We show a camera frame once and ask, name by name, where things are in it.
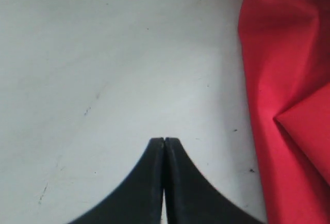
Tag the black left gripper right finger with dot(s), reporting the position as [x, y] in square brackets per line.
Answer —
[190, 198]

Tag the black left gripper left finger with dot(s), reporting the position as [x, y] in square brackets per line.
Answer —
[138, 199]

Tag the red table cloth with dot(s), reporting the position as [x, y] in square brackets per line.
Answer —
[285, 50]

